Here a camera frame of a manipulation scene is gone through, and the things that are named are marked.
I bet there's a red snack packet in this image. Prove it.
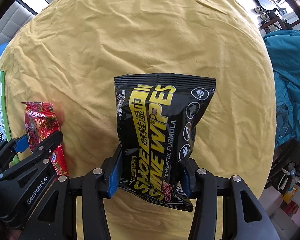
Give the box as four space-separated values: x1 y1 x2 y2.
23 101 69 177

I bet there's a black shoe wipes packet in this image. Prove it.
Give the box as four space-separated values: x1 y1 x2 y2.
114 73 216 212

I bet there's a yellow tablecloth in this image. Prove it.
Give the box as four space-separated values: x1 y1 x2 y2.
0 0 277 240

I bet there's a white padded chair left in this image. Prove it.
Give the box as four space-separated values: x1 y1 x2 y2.
0 0 34 45

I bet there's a teal cloth covered chair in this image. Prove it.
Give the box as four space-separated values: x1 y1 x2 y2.
263 30 300 147

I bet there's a dark wooden chair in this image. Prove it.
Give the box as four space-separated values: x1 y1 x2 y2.
260 10 300 30

